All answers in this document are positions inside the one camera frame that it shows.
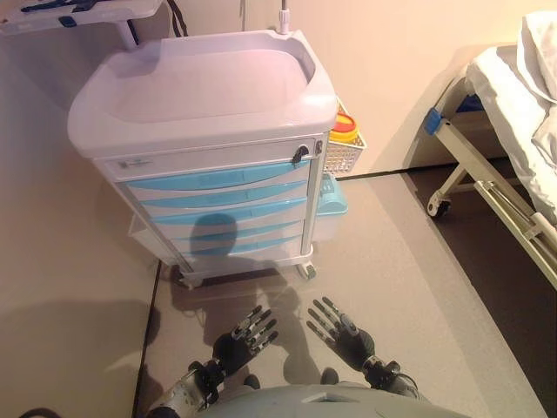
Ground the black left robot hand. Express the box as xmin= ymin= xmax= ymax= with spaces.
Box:
xmin=211 ymin=306 xmax=279 ymax=376

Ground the bed caster wheel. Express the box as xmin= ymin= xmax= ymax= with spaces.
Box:
xmin=426 ymin=193 xmax=452 ymax=219

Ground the white drawer blue handle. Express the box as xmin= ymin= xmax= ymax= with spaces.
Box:
xmin=124 ymin=158 xmax=313 ymax=199
xmin=171 ymin=234 xmax=305 ymax=262
xmin=163 ymin=217 xmax=305 ymax=245
xmin=135 ymin=178 xmax=311 ymax=217
xmin=150 ymin=196 xmax=309 ymax=232

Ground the white mesh basket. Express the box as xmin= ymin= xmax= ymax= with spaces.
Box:
xmin=324 ymin=98 xmax=370 ymax=179

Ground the dark blue flat object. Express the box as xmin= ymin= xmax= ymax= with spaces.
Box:
xmin=23 ymin=0 xmax=104 ymax=15

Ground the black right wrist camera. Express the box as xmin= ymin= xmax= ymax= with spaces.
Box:
xmin=367 ymin=356 xmax=401 ymax=384

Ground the blue bed corner bumper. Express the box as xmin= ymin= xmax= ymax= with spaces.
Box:
xmin=425 ymin=109 xmax=445 ymax=136

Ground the white medical cart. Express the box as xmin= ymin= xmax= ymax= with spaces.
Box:
xmin=67 ymin=29 xmax=339 ymax=291

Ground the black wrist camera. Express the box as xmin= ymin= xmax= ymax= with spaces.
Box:
xmin=367 ymin=356 xmax=401 ymax=384
xmin=193 ymin=360 xmax=225 ymax=393

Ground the cream hospital bed frame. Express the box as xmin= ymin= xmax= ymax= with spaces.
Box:
xmin=417 ymin=43 xmax=557 ymax=291

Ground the white crumpled duvet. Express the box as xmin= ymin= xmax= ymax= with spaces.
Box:
xmin=507 ymin=11 xmax=557 ymax=227

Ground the metal infusion pole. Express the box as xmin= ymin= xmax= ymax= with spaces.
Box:
xmin=278 ymin=0 xmax=293 ymax=36

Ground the yellow sharps container red lid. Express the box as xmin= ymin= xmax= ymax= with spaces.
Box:
xmin=329 ymin=111 xmax=362 ymax=143

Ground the black hanging strap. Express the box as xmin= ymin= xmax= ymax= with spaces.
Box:
xmin=166 ymin=0 xmax=189 ymax=39

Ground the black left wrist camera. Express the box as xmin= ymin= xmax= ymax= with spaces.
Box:
xmin=193 ymin=360 xmax=225 ymax=393

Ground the white overbed table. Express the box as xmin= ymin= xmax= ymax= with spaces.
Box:
xmin=0 ymin=0 xmax=166 ymax=51

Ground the waste bin with blue lid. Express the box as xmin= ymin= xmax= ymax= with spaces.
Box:
xmin=311 ymin=173 xmax=351 ymax=245

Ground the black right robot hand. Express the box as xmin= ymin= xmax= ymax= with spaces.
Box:
xmin=305 ymin=297 xmax=376 ymax=372

